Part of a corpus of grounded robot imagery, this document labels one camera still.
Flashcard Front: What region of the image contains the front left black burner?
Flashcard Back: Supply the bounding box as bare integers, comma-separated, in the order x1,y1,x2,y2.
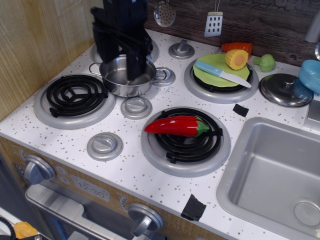
34,74,116,130

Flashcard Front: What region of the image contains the black tape piece front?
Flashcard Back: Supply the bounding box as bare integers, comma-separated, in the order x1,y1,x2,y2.
180,194,207,222

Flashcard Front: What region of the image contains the silver sink basin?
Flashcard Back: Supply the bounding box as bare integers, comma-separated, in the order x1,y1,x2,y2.
216,117,320,240

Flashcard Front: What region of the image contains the oven dial right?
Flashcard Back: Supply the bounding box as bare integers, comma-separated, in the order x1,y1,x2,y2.
127,202,164,237

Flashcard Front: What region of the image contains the hanging white slotted spatula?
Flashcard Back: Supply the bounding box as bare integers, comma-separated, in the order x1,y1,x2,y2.
204,0,224,38

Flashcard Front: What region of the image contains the black burner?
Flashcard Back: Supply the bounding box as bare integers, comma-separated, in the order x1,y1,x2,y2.
184,60,259,104
140,107,231,178
90,40,160,63
34,74,116,130

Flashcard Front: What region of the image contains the back left black burner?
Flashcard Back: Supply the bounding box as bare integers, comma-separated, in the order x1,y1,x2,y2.
90,40,160,63

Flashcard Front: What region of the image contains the oven dial left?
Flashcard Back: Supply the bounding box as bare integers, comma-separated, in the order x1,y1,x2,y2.
24,154,56,185

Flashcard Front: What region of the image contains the small steel pot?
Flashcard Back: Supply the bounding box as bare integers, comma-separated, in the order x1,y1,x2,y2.
89,56,156,98

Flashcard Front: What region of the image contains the silver knob back centre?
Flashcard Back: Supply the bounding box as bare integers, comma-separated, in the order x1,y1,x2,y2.
168,39,195,60

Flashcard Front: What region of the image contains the steel pot lid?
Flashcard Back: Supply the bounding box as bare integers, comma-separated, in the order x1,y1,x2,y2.
259,73,314,108

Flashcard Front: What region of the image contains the orange object bottom left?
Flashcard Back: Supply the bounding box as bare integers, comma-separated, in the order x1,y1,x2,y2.
13,221,38,239

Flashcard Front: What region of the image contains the back right black burner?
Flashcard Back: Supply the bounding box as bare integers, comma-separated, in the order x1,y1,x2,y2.
184,60,259,104

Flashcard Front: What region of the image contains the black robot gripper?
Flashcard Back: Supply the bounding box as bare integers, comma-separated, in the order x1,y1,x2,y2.
90,0,152,80

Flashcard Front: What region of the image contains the green round plate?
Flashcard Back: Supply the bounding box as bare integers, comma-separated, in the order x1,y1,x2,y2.
193,53,250,88

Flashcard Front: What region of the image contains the silver knob middle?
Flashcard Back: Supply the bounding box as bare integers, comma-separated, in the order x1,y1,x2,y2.
120,97,153,120

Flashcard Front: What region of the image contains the red toy chili pepper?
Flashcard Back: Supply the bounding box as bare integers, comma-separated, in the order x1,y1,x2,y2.
144,115,210,137

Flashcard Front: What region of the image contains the silver oven door handle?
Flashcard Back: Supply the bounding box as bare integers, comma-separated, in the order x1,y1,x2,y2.
25,184,138,240

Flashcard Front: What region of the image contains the blue plastic bowl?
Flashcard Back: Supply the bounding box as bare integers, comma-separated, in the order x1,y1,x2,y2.
298,59,320,94

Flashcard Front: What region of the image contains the oven dial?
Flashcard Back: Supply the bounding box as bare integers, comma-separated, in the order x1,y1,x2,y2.
127,202,164,237
24,154,56,185

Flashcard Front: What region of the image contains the silver knob front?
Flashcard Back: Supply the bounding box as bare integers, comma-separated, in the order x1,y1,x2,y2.
86,132,124,161

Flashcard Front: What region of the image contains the orange toy carrot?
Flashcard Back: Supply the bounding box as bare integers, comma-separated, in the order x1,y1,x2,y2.
221,42,253,57

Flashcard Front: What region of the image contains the silver knob beside pot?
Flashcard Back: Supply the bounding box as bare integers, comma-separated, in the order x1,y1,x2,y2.
151,67,176,87

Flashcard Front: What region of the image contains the front right black burner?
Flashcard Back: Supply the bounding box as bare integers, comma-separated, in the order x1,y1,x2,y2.
140,107,231,178

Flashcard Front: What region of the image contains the hanging steel skimmer ladle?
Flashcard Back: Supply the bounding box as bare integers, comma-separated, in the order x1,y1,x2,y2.
153,0,176,28

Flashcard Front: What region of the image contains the green toy broccoli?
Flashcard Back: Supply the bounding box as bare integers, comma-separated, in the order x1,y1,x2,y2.
253,54,276,73

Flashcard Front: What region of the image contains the yellow toy corn piece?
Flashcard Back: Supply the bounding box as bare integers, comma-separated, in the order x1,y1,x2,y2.
225,49,249,70

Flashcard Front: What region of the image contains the silver faucet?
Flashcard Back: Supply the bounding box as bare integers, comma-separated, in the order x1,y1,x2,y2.
305,11,320,61

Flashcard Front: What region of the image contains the blue handled toy knife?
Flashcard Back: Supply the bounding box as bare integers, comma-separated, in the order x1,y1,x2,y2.
194,61,252,88

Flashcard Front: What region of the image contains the black tape piece small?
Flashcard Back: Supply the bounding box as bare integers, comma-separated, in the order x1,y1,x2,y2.
232,103,249,118

